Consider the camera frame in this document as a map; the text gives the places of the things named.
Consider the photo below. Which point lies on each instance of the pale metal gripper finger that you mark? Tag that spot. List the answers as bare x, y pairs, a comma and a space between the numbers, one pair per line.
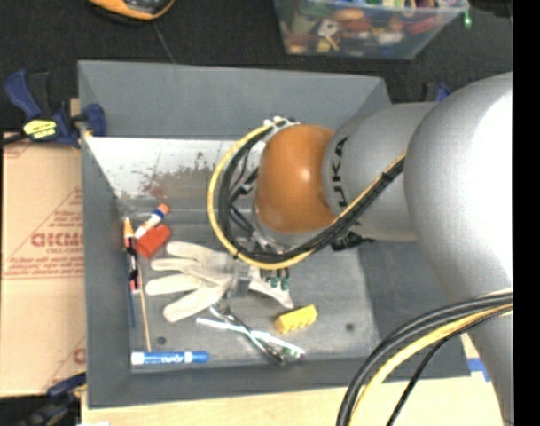
240, 288
242, 273

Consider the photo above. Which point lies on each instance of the white toothbrush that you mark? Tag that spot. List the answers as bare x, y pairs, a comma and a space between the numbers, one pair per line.
216, 325

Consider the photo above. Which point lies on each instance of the white work glove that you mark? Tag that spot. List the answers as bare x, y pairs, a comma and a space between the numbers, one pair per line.
194, 278

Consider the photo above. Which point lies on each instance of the yellow toy brick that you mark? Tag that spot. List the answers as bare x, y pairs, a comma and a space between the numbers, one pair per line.
296, 319

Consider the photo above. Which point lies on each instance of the red block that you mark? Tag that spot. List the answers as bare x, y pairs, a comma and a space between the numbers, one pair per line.
153, 240

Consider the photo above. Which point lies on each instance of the thin wooden stick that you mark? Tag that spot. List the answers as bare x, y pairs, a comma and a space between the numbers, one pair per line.
144, 313

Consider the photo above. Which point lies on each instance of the blue marker pen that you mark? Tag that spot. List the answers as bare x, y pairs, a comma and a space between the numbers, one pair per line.
167, 358

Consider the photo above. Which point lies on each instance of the white glue stick, orange cap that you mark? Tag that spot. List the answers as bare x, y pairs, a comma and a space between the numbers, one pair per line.
151, 222

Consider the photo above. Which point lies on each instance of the orange and black pen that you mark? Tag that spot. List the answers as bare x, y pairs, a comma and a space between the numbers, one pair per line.
131, 260

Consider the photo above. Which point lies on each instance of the grey metal bin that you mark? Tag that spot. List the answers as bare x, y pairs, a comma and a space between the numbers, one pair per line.
198, 100

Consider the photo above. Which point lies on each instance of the brown cardboard board, red print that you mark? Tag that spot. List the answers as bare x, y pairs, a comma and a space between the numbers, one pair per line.
39, 309

